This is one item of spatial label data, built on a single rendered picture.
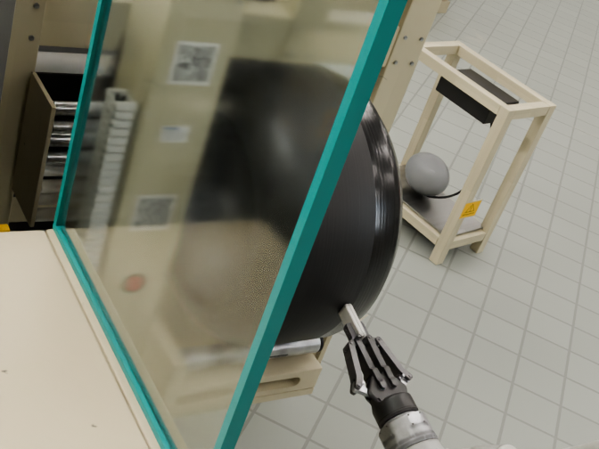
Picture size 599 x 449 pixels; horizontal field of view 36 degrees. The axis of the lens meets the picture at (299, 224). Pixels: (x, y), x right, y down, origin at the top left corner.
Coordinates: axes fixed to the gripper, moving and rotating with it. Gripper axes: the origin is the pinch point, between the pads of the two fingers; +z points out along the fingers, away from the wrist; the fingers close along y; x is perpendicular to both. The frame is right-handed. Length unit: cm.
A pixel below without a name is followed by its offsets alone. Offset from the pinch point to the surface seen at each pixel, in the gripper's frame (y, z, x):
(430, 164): -185, 146, 121
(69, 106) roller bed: 35, 64, 9
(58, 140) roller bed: 36, 61, 16
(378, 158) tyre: -3.5, 20.1, -22.9
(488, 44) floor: -417, 341, 205
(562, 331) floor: -215, 56, 131
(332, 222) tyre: 7.6, 11.1, -16.5
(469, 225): -200, 118, 133
